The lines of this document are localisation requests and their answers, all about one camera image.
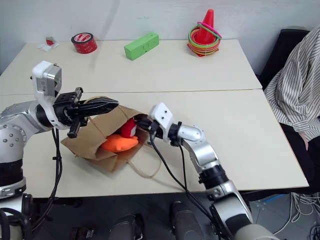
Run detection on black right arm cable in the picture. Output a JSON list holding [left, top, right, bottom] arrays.
[[177, 143, 191, 193], [149, 127, 226, 240]]

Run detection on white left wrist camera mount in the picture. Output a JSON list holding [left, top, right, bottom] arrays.
[[30, 60, 63, 130]]

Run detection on white plastic packet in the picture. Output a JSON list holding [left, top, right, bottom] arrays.
[[37, 42, 60, 52]]

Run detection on red tape roll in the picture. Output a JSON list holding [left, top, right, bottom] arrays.
[[70, 31, 98, 54]]

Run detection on stacked colourful plastic rings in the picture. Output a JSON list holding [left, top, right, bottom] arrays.
[[187, 26, 222, 56]]

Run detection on pink plastic ring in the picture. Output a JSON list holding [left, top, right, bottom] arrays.
[[196, 21, 223, 40]]

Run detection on green rectangular box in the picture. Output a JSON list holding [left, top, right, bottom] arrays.
[[124, 31, 160, 61]]

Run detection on blue tape strip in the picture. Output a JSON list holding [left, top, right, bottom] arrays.
[[264, 194, 285, 204]]

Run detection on person in striped shirt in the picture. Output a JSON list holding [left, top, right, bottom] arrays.
[[264, 23, 320, 193]]

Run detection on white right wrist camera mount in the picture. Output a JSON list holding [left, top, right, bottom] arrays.
[[147, 101, 174, 143]]

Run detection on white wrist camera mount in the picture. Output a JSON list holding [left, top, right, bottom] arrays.
[[30, 60, 63, 130], [147, 101, 174, 143]]

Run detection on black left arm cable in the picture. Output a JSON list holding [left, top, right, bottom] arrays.
[[32, 127, 63, 231]]

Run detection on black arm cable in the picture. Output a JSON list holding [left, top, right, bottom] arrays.
[[177, 143, 191, 193], [32, 127, 63, 231], [149, 127, 226, 240]]

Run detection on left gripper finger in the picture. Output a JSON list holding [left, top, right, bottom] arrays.
[[79, 97, 120, 109], [79, 103, 119, 117]]

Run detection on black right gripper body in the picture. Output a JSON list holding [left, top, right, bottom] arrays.
[[138, 118, 161, 138]]

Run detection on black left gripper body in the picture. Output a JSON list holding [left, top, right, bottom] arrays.
[[52, 86, 88, 139]]

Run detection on red plush toy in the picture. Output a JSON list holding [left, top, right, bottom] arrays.
[[119, 118, 138, 139]]

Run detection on brown paper bag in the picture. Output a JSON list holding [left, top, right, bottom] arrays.
[[60, 96, 162, 179]]

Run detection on black chair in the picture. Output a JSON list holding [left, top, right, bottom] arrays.
[[257, 28, 311, 88]]

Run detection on orange plush toy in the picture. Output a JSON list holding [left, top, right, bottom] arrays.
[[100, 134, 139, 153]]

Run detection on white floor cables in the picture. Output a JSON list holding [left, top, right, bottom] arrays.
[[282, 192, 320, 231]]

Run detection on red plastic cone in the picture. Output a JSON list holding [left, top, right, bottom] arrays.
[[187, 8, 220, 59]]

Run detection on dark rounded shape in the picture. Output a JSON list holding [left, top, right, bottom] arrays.
[[171, 200, 201, 240], [109, 213, 146, 240]]

